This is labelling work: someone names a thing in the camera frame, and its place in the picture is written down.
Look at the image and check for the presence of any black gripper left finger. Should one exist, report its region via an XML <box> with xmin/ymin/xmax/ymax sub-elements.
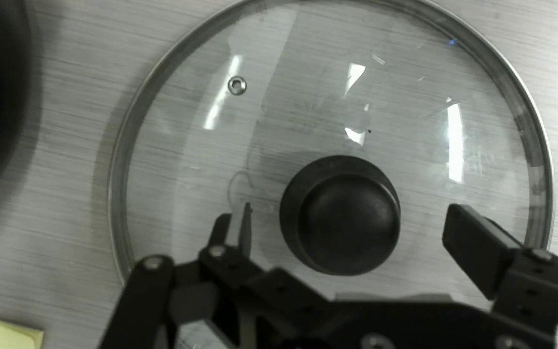
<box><xmin>100</xmin><ymin>203</ymin><xmax>274</xmax><ymax>349</ymax></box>

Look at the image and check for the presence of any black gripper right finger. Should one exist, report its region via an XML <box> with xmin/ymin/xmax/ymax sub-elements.
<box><xmin>441</xmin><ymin>204</ymin><xmax>558</xmax><ymax>332</ymax></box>

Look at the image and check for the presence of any glass pot lid black knob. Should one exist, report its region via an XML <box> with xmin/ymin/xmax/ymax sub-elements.
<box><xmin>106</xmin><ymin>0</ymin><xmax>555</xmax><ymax>288</ymax></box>

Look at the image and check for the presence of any yellow paper sheet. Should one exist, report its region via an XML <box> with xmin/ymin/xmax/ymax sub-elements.
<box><xmin>0</xmin><ymin>311</ymin><xmax>46</xmax><ymax>349</ymax></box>

